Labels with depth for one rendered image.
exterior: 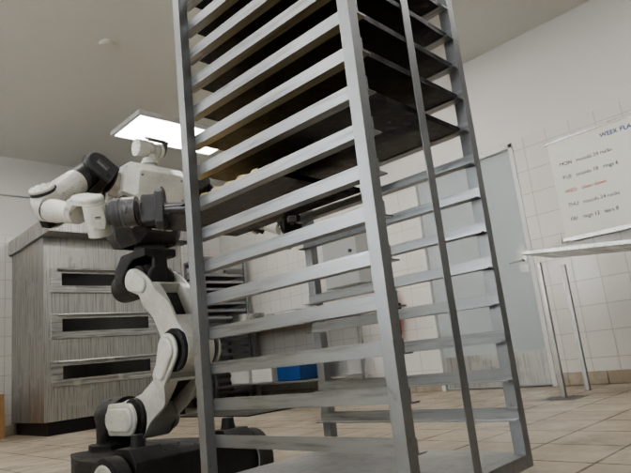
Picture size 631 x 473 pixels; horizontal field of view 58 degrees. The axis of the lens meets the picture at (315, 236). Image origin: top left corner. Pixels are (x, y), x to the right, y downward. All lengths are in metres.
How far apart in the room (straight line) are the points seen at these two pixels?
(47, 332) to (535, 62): 5.02
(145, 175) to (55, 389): 3.99
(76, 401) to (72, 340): 0.57
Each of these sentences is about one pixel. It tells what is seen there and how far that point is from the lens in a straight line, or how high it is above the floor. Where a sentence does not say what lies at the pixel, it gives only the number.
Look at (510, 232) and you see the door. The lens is 5.27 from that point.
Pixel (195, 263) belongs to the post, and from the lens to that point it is 1.55.
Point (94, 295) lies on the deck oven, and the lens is 6.14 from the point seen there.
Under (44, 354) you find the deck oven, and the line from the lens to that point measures 5.92.
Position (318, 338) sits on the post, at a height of 0.48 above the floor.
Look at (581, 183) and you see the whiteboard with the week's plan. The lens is 5.02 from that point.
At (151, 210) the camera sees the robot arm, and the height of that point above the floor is 0.88.
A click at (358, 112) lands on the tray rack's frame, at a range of 1.18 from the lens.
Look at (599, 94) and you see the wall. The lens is 5.15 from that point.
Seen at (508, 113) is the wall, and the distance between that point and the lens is 5.44.
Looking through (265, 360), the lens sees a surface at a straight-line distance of 1.37.
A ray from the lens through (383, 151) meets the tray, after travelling 1.59.
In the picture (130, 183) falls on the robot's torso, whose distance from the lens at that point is 2.16.
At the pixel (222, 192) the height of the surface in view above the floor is 0.87.
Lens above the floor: 0.41
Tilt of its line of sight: 12 degrees up
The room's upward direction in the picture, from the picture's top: 6 degrees counter-clockwise
